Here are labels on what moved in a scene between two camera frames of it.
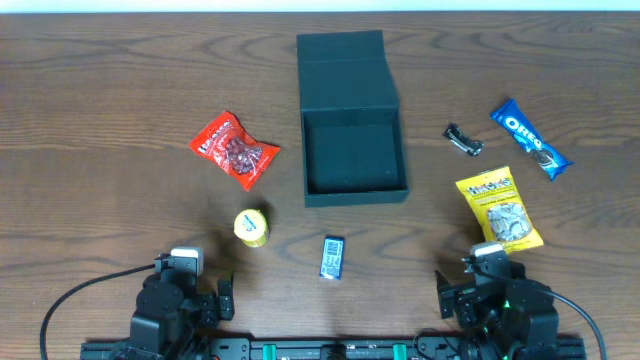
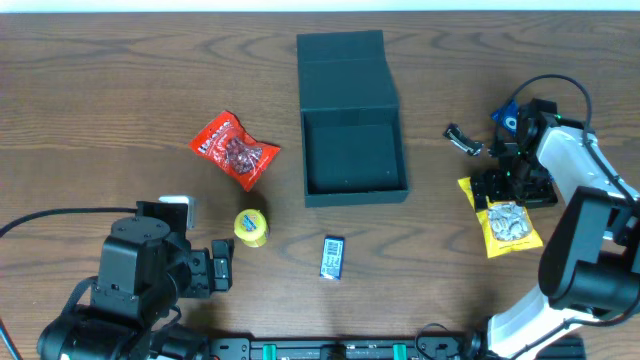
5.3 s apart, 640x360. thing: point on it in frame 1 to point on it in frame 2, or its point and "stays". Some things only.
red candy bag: (227, 144) stays
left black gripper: (215, 304) to (204, 270)
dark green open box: (353, 144) stays
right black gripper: (455, 298) to (513, 188)
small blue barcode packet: (332, 258) stays
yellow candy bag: (500, 211) stays
